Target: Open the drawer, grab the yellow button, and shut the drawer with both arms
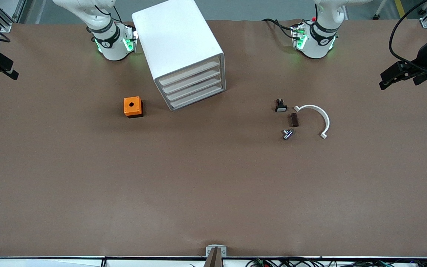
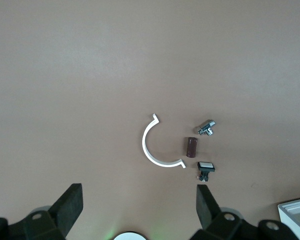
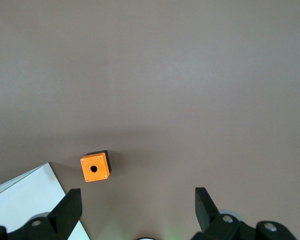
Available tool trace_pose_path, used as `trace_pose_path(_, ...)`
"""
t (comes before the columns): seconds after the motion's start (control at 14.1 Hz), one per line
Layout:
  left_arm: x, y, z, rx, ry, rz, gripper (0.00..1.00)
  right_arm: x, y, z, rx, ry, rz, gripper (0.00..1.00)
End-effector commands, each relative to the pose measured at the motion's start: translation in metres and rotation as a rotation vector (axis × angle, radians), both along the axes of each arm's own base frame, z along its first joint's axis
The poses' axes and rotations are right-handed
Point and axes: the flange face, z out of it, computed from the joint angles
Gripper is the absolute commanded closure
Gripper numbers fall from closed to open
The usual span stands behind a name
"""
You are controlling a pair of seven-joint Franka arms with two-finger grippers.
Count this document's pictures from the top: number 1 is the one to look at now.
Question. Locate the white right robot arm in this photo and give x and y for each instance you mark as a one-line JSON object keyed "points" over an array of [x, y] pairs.
{"points": [[111, 48]]}

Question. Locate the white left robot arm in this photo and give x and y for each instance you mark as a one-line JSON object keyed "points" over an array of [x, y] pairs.
{"points": [[315, 44]]}

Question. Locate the white curved plastic clamp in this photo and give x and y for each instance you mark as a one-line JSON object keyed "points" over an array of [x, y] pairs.
{"points": [[324, 116]]}

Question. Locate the brown terminal block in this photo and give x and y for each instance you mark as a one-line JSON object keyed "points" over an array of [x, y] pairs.
{"points": [[293, 120]]}

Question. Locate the chrome valve fitting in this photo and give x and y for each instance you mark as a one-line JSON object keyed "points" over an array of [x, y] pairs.
{"points": [[287, 135]]}

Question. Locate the orange box with hole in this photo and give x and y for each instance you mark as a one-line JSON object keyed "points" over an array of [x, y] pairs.
{"points": [[127, 107]]}

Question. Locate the black switch with white face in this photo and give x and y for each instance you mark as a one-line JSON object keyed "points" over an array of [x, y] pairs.
{"points": [[281, 108]]}

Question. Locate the grey table edge bracket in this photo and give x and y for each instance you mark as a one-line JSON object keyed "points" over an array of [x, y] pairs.
{"points": [[209, 252]]}

